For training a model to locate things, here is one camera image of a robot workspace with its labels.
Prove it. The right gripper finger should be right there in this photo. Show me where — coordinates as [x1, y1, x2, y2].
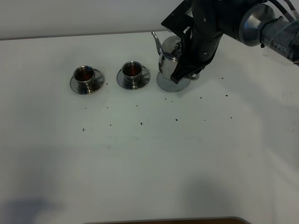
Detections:
[170, 59, 206, 84]

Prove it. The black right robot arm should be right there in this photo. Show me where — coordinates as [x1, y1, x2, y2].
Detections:
[171, 0, 299, 84]

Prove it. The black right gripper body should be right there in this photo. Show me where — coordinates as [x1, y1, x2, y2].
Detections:
[181, 0, 248, 70]

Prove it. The right stainless steel teacup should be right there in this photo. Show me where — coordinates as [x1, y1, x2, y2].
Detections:
[121, 61, 150, 90]

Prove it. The stainless steel teacup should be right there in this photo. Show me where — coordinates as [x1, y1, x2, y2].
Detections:
[73, 65, 103, 92]
[121, 61, 150, 90]

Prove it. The left stainless steel saucer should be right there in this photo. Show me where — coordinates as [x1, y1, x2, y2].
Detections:
[69, 68, 104, 94]

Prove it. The teapot stainless steel saucer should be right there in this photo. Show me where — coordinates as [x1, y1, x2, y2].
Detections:
[157, 72, 191, 92]

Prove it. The right stainless steel saucer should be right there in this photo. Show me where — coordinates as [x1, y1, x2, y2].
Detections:
[117, 66, 150, 90]

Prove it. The left stainless steel teacup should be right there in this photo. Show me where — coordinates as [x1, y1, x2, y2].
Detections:
[73, 65, 103, 92]

